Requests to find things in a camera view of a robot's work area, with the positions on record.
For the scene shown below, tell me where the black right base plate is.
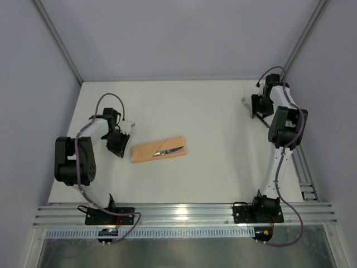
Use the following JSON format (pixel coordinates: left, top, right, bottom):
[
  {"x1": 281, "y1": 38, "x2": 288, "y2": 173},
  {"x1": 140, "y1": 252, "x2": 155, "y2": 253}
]
[{"x1": 232, "y1": 202, "x2": 284, "y2": 224}]

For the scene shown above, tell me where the left controller board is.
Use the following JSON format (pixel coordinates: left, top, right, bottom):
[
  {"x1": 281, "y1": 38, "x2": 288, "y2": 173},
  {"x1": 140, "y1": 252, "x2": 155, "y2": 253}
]
[{"x1": 97, "y1": 228, "x2": 119, "y2": 246}]

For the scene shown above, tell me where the green handled fork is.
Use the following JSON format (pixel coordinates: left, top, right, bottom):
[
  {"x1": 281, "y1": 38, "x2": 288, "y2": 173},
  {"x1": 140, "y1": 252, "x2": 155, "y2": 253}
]
[{"x1": 241, "y1": 98, "x2": 270, "y2": 128}]

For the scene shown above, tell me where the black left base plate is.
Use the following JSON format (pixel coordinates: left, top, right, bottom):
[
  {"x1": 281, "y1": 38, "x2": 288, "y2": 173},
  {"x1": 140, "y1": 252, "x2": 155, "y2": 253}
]
[{"x1": 85, "y1": 208, "x2": 134, "y2": 226}]

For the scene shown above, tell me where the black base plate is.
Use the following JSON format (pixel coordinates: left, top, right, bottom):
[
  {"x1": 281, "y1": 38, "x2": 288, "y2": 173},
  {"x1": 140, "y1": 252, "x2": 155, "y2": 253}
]
[
  {"x1": 232, "y1": 202, "x2": 284, "y2": 224},
  {"x1": 85, "y1": 208, "x2": 134, "y2": 226}
]

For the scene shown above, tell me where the right rear aluminium post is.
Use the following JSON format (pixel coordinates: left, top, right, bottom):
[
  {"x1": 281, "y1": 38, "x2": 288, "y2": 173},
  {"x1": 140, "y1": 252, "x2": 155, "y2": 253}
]
[{"x1": 283, "y1": 0, "x2": 331, "y2": 76}]

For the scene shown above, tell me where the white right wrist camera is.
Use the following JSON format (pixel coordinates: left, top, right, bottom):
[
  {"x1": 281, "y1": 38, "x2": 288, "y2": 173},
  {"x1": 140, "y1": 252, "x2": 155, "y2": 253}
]
[{"x1": 255, "y1": 82, "x2": 265, "y2": 95}]

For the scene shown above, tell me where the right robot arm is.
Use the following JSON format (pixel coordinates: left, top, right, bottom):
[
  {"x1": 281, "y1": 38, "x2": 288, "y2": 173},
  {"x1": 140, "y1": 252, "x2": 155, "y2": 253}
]
[{"x1": 251, "y1": 74, "x2": 308, "y2": 223}]

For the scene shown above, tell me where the aluminium post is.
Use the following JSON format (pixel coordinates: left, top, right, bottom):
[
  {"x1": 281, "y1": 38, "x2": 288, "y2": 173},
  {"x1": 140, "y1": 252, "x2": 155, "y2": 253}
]
[
  {"x1": 283, "y1": 0, "x2": 331, "y2": 76},
  {"x1": 30, "y1": 0, "x2": 84, "y2": 85}
]

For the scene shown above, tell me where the right controller board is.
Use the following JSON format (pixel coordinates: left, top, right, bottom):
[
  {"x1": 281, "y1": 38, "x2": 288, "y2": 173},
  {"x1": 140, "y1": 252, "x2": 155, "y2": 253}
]
[{"x1": 253, "y1": 227, "x2": 273, "y2": 243}]

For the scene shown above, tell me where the left rear aluminium post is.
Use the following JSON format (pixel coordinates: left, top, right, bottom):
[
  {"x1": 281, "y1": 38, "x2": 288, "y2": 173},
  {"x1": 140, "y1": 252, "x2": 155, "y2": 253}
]
[{"x1": 30, "y1": 0, "x2": 84, "y2": 85}]

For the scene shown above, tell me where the controller board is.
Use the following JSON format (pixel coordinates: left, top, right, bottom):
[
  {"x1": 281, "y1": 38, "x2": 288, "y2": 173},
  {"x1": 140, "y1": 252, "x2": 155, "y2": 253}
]
[
  {"x1": 253, "y1": 227, "x2": 273, "y2": 243},
  {"x1": 97, "y1": 228, "x2": 119, "y2": 246}
]

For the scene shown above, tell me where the aluminium frame rail right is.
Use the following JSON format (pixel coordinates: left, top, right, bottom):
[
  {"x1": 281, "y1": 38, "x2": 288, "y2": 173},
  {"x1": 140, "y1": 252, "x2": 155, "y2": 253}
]
[{"x1": 269, "y1": 79, "x2": 320, "y2": 202}]

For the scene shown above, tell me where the slotted cable duct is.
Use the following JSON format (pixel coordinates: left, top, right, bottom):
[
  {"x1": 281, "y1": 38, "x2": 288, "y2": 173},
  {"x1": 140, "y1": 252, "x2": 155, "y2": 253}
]
[{"x1": 45, "y1": 226, "x2": 254, "y2": 239}]

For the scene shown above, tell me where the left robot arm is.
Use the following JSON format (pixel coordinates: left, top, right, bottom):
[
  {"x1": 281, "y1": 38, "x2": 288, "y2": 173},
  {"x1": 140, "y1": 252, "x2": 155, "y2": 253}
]
[{"x1": 54, "y1": 108, "x2": 135, "y2": 215}]

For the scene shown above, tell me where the front aluminium rail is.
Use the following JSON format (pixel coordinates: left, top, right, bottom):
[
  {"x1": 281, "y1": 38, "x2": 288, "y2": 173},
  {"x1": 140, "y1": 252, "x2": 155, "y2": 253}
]
[{"x1": 33, "y1": 202, "x2": 337, "y2": 228}]

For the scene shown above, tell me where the beige cloth napkin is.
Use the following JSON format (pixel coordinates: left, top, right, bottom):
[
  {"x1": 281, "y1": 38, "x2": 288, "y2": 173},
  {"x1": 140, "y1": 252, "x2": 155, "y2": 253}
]
[{"x1": 131, "y1": 136, "x2": 187, "y2": 164}]

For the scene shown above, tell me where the green handled knife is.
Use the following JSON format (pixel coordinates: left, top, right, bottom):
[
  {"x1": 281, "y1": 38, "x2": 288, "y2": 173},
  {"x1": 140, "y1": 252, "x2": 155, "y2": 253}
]
[{"x1": 153, "y1": 146, "x2": 185, "y2": 158}]

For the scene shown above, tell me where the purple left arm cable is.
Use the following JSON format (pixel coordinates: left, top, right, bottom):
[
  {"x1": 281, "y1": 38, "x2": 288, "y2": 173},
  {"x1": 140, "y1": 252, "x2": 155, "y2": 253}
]
[{"x1": 74, "y1": 93, "x2": 142, "y2": 259}]

